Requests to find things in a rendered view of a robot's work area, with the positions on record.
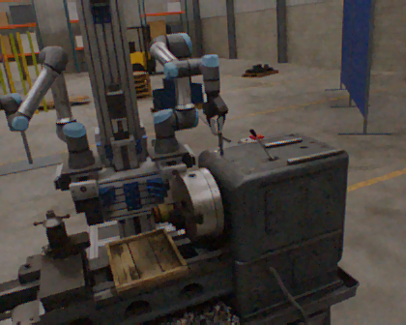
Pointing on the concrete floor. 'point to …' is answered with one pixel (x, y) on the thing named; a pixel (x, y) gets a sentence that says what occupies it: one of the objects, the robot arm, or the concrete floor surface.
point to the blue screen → (357, 57)
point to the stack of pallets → (142, 84)
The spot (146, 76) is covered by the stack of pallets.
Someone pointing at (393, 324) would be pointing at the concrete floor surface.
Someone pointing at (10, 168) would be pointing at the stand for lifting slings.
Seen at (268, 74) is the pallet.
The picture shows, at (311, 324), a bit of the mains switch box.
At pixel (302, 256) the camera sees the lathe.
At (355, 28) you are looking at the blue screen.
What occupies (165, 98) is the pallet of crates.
